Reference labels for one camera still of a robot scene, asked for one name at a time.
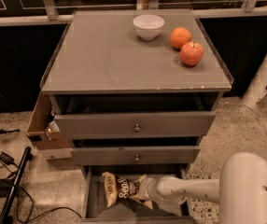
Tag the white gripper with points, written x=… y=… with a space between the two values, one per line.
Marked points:
x=147 y=188

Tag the brown chip bag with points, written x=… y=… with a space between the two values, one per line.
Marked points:
x=118 y=188

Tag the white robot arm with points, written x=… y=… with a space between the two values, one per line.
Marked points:
x=240 y=192

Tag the middle grey drawer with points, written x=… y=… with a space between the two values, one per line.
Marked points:
x=134 y=155

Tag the grey drawer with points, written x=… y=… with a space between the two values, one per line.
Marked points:
x=129 y=211
x=134 y=155
x=134 y=125

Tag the bottom grey drawer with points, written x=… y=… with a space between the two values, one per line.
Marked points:
x=129 y=211

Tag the top grey drawer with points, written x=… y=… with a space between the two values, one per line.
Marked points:
x=134 y=125

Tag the grey drawer cabinet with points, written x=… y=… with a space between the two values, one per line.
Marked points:
x=104 y=67

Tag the cardboard box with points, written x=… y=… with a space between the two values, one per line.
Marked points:
x=44 y=133

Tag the black pole stand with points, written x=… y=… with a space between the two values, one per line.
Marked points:
x=14 y=186

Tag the red apple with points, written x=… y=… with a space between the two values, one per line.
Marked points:
x=191 y=53

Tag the black power adapter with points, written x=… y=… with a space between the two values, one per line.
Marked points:
x=5 y=158

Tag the orange fruit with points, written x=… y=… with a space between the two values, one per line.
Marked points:
x=179 y=37

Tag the white ceramic bowl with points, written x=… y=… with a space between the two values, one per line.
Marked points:
x=148 y=26

